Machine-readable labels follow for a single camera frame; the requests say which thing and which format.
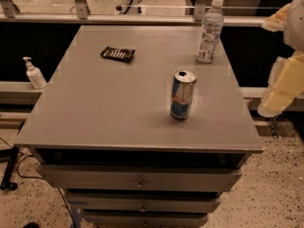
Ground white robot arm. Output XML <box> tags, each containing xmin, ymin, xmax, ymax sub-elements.
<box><xmin>257</xmin><ymin>0</ymin><xmax>304</xmax><ymax>118</ymax></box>

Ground bottom grey drawer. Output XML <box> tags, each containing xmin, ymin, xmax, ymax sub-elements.
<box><xmin>83</xmin><ymin>210</ymin><xmax>208</xmax><ymax>227</ymax></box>

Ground red bull can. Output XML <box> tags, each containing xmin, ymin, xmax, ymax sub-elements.
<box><xmin>170</xmin><ymin>67</ymin><xmax>198</xmax><ymax>120</ymax></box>

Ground black floor cable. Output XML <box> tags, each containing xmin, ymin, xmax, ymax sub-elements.
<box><xmin>0</xmin><ymin>136</ymin><xmax>77</xmax><ymax>228</ymax></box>

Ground black stand leg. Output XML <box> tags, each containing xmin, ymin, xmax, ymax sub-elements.
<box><xmin>0</xmin><ymin>147</ymin><xmax>18</xmax><ymax>191</ymax></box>

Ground middle grey drawer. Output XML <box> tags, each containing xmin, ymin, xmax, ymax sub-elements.
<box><xmin>66</xmin><ymin>192</ymin><xmax>220</xmax><ymax>213</ymax></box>

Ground grey drawer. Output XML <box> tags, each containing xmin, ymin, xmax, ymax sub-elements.
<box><xmin>66</xmin><ymin>192</ymin><xmax>220</xmax><ymax>213</ymax></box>
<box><xmin>83</xmin><ymin>210</ymin><xmax>208</xmax><ymax>227</ymax></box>
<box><xmin>37</xmin><ymin>164</ymin><xmax>241</xmax><ymax>192</ymax></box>

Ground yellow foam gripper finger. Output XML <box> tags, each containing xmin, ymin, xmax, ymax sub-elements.
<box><xmin>257</xmin><ymin>50</ymin><xmax>304</xmax><ymax>118</ymax></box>

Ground clear plastic water bottle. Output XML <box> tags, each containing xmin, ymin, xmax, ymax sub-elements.
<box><xmin>197</xmin><ymin>0</ymin><xmax>224</xmax><ymax>64</ymax></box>

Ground metal window railing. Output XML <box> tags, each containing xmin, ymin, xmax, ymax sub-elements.
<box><xmin>1</xmin><ymin>0</ymin><xmax>283</xmax><ymax>24</ymax></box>

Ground grey drawer cabinet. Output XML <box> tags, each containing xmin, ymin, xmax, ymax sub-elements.
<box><xmin>13</xmin><ymin>25</ymin><xmax>265</xmax><ymax>228</ymax></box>

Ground black snack wrapper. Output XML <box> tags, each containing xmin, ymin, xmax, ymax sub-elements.
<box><xmin>101</xmin><ymin>47</ymin><xmax>135</xmax><ymax>63</ymax></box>

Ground white pump dispenser bottle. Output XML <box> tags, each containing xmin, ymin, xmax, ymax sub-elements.
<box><xmin>23</xmin><ymin>57</ymin><xmax>47</xmax><ymax>89</ymax></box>

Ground top grey drawer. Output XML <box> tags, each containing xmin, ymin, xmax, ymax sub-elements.
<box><xmin>37</xmin><ymin>164</ymin><xmax>241</xmax><ymax>192</ymax></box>

